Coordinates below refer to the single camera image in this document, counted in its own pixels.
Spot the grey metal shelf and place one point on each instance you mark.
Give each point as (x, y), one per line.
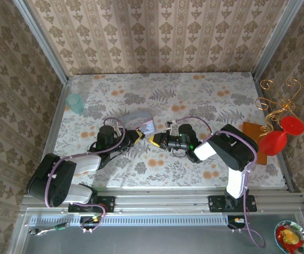
(154, 240)

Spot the floral table cover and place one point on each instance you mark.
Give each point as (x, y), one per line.
(167, 172)

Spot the red plastic cups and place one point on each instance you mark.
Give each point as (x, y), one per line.
(272, 143)

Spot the blue pink printed tin box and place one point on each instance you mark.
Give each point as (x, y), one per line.
(138, 119)

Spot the aluminium mounting rail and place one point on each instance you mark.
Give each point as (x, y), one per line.
(162, 201)

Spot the red bell pepper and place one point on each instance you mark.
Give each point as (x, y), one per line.
(294, 247)

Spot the bowl of colourful food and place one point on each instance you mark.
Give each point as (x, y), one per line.
(303, 238)

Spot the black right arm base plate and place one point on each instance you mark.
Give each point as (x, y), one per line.
(216, 203)

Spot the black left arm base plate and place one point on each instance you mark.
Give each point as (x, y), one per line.
(106, 203)

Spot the aluminium frame post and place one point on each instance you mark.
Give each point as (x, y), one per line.
(270, 39)
(40, 39)

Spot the orange board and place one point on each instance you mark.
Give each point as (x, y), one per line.
(249, 129)

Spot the yellow fruit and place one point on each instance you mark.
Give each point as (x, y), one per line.
(289, 235)

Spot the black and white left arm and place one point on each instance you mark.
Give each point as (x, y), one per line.
(51, 180)

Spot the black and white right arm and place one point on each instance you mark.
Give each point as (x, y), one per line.
(233, 148)

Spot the teal glass cup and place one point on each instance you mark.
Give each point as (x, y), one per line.
(75, 104)

